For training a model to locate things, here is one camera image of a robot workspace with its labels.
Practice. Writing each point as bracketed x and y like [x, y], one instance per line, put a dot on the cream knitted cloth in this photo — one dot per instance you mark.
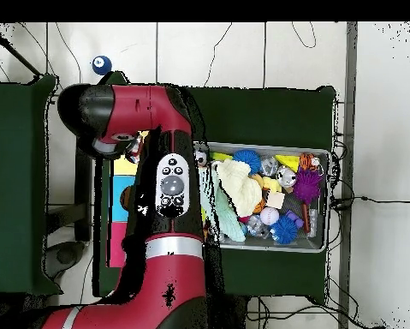
[240, 188]

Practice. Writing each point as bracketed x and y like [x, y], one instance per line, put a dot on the mint green knitted cloth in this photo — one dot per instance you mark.
[228, 219]

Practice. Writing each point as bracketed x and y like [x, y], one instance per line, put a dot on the white cloth with colourful spots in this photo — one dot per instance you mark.
[135, 152]

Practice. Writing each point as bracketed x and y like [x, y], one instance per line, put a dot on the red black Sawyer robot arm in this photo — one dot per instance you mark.
[143, 106]

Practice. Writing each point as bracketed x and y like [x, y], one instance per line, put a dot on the wooden box with three holes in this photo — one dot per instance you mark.
[119, 205]

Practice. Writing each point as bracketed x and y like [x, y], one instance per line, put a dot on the metal mesh bin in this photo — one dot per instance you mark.
[276, 244]

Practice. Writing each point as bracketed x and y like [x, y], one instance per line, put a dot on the small soccer ball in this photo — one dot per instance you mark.
[202, 158]

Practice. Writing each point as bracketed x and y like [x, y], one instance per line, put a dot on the blue spiky ball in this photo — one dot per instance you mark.
[283, 230]
[249, 159]

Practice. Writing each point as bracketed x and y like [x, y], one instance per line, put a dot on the white baseball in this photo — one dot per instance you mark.
[269, 216]

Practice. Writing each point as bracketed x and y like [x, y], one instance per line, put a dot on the dark green tablecloth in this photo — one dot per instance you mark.
[259, 113]

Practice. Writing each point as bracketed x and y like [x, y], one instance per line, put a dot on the purple spiky ball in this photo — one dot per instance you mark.
[307, 185]

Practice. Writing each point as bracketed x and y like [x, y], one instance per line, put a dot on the orange striped tiger plush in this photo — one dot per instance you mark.
[307, 161]

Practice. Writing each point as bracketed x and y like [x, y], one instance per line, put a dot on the dark blue ball white spot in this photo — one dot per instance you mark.
[102, 65]

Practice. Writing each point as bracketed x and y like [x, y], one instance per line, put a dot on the dark green side table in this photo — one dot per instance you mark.
[16, 154]

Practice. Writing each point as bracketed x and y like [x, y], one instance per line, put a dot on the grey metal rail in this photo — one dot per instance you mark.
[351, 68]

